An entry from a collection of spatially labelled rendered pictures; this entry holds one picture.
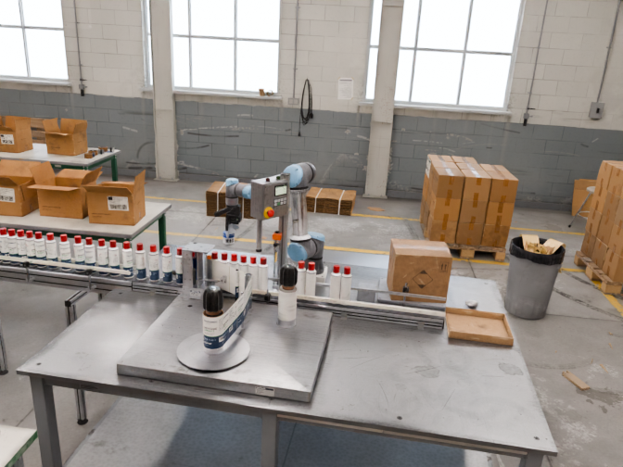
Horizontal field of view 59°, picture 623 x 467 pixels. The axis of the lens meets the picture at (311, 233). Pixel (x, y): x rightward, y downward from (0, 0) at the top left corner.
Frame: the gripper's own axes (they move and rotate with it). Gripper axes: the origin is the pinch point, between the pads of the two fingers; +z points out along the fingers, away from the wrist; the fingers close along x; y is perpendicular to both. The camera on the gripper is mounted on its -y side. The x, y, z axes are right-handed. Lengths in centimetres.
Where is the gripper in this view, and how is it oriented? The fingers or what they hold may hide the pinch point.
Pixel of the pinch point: (228, 234)
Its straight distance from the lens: 338.4
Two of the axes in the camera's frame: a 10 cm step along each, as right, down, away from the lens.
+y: 9.9, 0.9, -0.9
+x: 1.2, -3.3, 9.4
